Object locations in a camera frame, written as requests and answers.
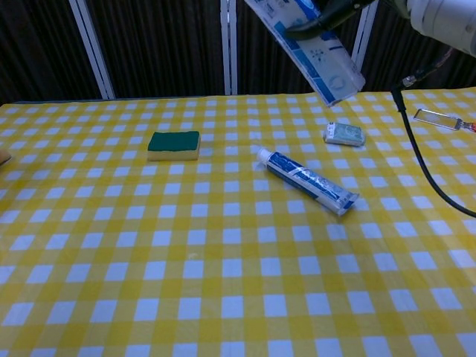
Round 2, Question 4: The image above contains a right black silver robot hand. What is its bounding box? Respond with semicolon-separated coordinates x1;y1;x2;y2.
285;0;373;40

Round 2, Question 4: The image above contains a small grey wrapped packet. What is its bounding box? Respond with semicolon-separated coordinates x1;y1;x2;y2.
322;121;367;147

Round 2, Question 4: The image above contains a blue white toothpaste tube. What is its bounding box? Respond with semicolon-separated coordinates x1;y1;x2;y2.
256;147;361;218

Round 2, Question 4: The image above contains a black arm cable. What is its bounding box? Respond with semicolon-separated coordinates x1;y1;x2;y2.
390;47;476;219

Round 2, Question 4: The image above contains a clear badge holder orange lanyard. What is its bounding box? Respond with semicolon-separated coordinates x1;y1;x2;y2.
413;107;476;134

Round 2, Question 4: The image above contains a blue white toothpaste box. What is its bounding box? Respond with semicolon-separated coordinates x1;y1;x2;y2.
243;0;367;109

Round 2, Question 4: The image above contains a yellow white checked tablecloth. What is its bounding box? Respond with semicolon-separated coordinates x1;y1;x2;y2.
0;86;476;357

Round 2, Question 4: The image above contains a green yellow sponge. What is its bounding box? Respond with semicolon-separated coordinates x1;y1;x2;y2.
147;130;202;162

